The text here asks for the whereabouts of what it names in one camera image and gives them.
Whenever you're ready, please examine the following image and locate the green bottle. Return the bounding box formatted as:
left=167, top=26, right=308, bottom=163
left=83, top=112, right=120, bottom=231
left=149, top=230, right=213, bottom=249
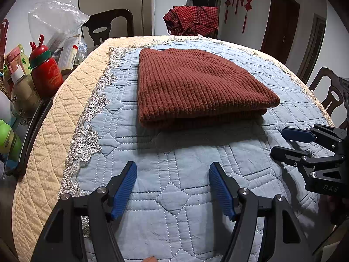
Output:
left=0, top=119, right=23, bottom=155

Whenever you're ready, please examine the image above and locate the red reindeer bottle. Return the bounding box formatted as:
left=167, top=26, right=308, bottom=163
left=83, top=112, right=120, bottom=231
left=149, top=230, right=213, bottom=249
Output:
left=29, top=34, right=64, bottom=99

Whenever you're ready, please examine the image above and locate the olive glass bottle white cap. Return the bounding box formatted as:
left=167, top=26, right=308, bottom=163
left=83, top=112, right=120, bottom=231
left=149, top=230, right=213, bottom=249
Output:
left=9, top=68, right=41, bottom=123

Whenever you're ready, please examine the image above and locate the clear plastic bag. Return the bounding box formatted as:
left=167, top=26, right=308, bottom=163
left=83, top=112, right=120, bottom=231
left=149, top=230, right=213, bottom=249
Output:
left=27, top=0, right=91, bottom=52

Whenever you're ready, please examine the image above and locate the blue quilted table cover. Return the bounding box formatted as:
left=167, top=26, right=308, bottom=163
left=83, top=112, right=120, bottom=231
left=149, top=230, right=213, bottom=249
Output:
left=12, top=34, right=334, bottom=262

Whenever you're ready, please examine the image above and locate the dark brown door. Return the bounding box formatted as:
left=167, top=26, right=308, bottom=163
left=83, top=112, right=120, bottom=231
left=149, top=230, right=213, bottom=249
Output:
left=260, top=0, right=300, bottom=64

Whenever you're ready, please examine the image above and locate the grey framed door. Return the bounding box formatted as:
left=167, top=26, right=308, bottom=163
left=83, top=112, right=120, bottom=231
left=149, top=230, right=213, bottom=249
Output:
left=296, top=14, right=327, bottom=84

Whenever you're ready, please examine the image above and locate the black wooden chair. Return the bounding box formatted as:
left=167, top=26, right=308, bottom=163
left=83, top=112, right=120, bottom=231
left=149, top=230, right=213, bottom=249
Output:
left=81, top=9, right=135, bottom=47

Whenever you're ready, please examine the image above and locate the black curved bar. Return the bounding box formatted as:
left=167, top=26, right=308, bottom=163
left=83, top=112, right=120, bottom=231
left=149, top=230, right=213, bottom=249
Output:
left=5, top=98, right=53, bottom=176

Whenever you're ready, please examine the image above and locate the dark wooden chair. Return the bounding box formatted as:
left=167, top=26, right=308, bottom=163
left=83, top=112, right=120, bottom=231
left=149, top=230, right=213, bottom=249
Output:
left=308, top=67, right=347, bottom=116

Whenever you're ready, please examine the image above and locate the white red-striped carton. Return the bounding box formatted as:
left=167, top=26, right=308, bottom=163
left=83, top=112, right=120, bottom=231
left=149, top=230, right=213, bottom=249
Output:
left=58, top=34, right=82, bottom=74

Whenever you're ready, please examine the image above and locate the blue quilted lace-trimmed mat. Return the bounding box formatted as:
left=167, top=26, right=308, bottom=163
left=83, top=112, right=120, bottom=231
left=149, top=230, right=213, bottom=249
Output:
left=58, top=34, right=334, bottom=262

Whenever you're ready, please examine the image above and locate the red gift bag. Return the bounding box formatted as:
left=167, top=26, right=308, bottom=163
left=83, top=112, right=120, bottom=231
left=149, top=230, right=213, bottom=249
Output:
left=0, top=19, right=9, bottom=66

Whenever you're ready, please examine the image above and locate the rust-red knit sweater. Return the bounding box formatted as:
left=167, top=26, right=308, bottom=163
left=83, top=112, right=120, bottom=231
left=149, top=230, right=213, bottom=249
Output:
left=137, top=48, right=281, bottom=130

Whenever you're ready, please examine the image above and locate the pink green packet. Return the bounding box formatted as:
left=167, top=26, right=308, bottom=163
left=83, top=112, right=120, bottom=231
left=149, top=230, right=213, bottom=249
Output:
left=4, top=45, right=29, bottom=74

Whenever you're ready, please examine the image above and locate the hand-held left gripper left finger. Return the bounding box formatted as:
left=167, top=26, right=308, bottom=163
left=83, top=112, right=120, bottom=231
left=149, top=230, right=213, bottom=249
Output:
left=30, top=161, right=137, bottom=262

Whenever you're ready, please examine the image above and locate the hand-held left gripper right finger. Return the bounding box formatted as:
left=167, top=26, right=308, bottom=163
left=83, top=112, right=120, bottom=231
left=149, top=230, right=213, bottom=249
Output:
left=209, top=162, right=314, bottom=262

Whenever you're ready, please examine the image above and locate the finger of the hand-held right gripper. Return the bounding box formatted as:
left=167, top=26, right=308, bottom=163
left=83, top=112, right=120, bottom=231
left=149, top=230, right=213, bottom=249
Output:
left=270, top=146, right=344, bottom=170
left=281, top=124, right=342, bottom=149

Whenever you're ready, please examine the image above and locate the red plaid cloth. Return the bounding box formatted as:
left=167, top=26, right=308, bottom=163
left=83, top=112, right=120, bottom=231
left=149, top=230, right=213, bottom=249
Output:
left=163, top=5, right=219, bottom=37

